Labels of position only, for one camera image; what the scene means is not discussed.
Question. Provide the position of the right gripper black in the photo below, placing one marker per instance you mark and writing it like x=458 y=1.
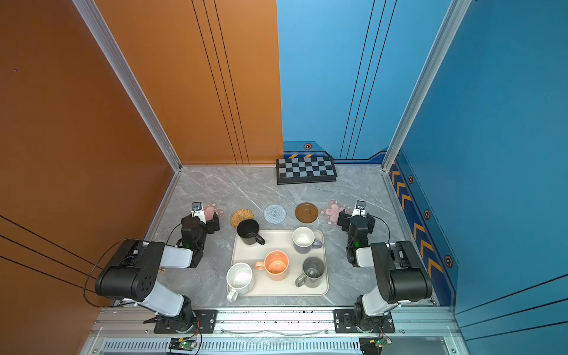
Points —
x=345 y=220

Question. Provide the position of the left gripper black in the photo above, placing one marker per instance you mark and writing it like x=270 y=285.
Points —
x=212 y=222

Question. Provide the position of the pink flower coaster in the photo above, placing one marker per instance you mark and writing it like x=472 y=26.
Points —
x=209 y=210
x=331 y=212

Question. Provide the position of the woven rattan coaster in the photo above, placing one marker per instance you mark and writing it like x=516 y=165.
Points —
x=241 y=215

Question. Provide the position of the brown wooden coaster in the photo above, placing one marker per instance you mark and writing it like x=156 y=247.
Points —
x=306 y=213

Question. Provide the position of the light blue woven coaster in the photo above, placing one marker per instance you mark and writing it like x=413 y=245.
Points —
x=275 y=214

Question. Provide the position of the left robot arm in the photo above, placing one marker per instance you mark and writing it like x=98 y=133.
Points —
x=132 y=274

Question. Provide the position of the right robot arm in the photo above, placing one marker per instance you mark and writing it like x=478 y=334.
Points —
x=400 y=275

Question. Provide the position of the black mug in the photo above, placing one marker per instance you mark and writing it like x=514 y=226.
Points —
x=248 y=231

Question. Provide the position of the lavender mug white inside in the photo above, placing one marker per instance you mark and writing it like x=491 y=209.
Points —
x=304 y=240

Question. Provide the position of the grey green mug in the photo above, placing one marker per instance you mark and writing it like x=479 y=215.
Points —
x=313 y=271

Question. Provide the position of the cream serving tray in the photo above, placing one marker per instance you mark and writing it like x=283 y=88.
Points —
x=278 y=240

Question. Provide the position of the folded checkerboard box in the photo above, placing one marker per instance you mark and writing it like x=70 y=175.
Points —
x=313 y=169

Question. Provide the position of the orange pink mug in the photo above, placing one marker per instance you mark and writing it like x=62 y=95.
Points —
x=275 y=265

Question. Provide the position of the green circuit board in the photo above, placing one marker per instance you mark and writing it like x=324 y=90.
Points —
x=182 y=346

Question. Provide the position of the right small circuit board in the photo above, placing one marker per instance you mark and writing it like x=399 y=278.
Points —
x=373 y=345

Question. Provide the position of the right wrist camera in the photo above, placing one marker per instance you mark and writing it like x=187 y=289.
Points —
x=360 y=207

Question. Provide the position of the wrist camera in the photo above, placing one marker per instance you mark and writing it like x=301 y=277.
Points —
x=360 y=207
x=197 y=207

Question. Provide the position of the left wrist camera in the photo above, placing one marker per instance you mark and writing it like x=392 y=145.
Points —
x=197 y=207

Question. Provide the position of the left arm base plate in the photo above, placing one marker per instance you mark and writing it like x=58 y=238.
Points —
x=200 y=321

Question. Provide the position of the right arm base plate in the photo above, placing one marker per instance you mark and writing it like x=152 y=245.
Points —
x=346 y=321

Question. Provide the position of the aluminium front rail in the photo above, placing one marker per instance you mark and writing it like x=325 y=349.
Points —
x=409 y=321

